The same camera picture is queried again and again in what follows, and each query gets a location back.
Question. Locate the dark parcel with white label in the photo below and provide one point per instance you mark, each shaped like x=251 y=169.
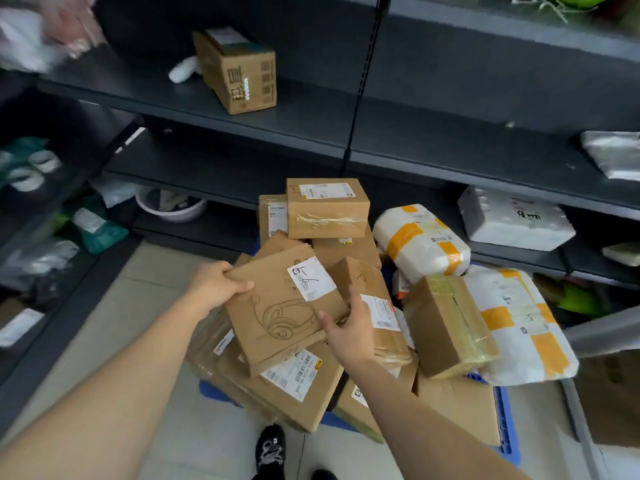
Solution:
x=17 y=327

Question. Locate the white plastic basin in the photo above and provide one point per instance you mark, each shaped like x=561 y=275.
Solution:
x=172 y=207

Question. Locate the person's right hand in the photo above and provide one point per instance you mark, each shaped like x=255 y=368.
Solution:
x=352 y=339

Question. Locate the pale flat box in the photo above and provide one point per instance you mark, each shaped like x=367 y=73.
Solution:
x=622 y=253

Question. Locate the pink and white plastic bag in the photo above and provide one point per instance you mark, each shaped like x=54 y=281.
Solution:
x=40 y=29

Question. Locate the headphone drawing cardboard box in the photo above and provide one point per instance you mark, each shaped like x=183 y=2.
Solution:
x=280 y=304

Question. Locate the clear plastic bag parcels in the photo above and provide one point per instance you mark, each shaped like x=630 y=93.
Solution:
x=40 y=262

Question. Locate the person's black shoe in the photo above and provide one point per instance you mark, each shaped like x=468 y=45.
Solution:
x=270 y=452
x=323 y=475

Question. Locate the bright green package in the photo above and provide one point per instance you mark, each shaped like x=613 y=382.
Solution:
x=580 y=299

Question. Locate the white foam box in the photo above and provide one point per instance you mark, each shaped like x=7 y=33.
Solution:
x=515 y=219

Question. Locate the green plant items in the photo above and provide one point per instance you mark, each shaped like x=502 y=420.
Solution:
x=575 y=2

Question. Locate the pile of brown cardboard parcels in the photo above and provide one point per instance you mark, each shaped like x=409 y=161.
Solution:
x=325 y=209

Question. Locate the person's left hand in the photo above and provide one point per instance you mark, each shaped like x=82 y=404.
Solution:
x=212 y=289

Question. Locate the person's left forearm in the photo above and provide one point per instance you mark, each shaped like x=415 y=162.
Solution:
x=100 y=389

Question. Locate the white plastic bag parcel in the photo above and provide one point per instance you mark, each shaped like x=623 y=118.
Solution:
x=612 y=152

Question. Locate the large brown cardboard box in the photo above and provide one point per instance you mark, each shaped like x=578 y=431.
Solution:
x=612 y=399

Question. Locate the white soft mailer bag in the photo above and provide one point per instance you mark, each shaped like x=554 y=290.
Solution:
x=115 y=192

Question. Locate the person's black right shoe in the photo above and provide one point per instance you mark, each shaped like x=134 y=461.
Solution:
x=323 y=475

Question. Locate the white parcel with orange tape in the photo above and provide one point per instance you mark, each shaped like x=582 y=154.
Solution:
x=420 y=242
x=525 y=319

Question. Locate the person's left thumb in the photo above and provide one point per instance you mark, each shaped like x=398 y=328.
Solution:
x=239 y=286

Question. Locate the person's right forearm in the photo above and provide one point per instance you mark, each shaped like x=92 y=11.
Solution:
x=420 y=424

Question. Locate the blue plastic pallet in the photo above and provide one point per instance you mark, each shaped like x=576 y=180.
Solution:
x=507 y=424

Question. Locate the grey metal rack frame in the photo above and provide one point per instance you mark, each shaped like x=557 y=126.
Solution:
x=600 y=329

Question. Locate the person's right thumb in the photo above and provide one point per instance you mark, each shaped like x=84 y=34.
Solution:
x=328 y=324

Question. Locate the dark grey side shelving unit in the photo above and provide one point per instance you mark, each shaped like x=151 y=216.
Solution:
x=75 y=304

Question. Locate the dark grey metal shelving unit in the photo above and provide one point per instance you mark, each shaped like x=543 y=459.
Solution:
x=450 y=119

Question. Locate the teal plastic bag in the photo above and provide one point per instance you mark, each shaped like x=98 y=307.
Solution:
x=22 y=149

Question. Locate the person's black left shoe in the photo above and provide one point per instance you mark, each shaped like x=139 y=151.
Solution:
x=270 y=452

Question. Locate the small white wrapped item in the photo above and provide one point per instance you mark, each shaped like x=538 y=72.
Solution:
x=182 y=70

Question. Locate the printed cardboard carton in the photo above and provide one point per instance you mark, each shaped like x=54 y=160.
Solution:
x=237 y=69

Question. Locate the green plastic bag parcel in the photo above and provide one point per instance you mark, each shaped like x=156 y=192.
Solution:
x=100 y=232

